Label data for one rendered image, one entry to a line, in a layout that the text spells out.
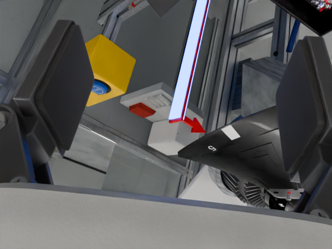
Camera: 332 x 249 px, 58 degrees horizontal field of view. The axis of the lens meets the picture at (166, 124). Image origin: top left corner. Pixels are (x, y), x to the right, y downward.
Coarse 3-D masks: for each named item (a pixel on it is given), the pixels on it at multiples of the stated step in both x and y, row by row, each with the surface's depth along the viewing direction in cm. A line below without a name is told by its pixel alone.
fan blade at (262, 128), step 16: (256, 112) 44; (272, 112) 44; (240, 128) 47; (256, 128) 46; (272, 128) 46; (192, 144) 51; (208, 144) 50; (224, 144) 50; (240, 144) 49; (256, 144) 49; (272, 144) 48; (192, 160) 56; (208, 160) 55; (224, 160) 54; (240, 160) 53; (256, 160) 52; (272, 160) 51; (240, 176) 60; (256, 176) 58; (272, 176) 56; (288, 176) 55
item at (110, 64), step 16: (96, 48) 60; (112, 48) 62; (96, 64) 59; (112, 64) 62; (128, 64) 65; (96, 80) 60; (112, 80) 61; (128, 80) 64; (96, 96) 68; (112, 96) 66
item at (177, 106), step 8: (200, 0) 50; (200, 8) 49; (200, 16) 47; (192, 24) 48; (200, 24) 47; (192, 32) 47; (192, 40) 46; (192, 48) 45; (184, 56) 46; (192, 56) 44; (184, 64) 45; (184, 72) 44; (184, 80) 43; (176, 88) 43; (184, 88) 42; (176, 96) 43; (184, 96) 42; (176, 104) 42; (176, 112) 41
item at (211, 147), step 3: (210, 144) 50; (213, 144) 50; (204, 147) 51; (207, 147) 51; (210, 147) 51; (213, 147) 51; (216, 147) 51; (210, 150) 52; (213, 150) 52; (216, 150) 52; (219, 150) 51
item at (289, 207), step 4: (268, 192) 69; (268, 196) 69; (272, 196) 68; (268, 200) 69; (272, 200) 69; (276, 200) 69; (280, 200) 69; (284, 200) 68; (292, 200) 64; (296, 200) 64; (268, 204) 70; (272, 204) 70; (276, 204) 70; (280, 204) 70; (284, 204) 69; (288, 204) 65; (292, 204) 64; (272, 208) 71; (276, 208) 71; (280, 208) 72; (284, 208) 73; (288, 208) 65; (292, 208) 64
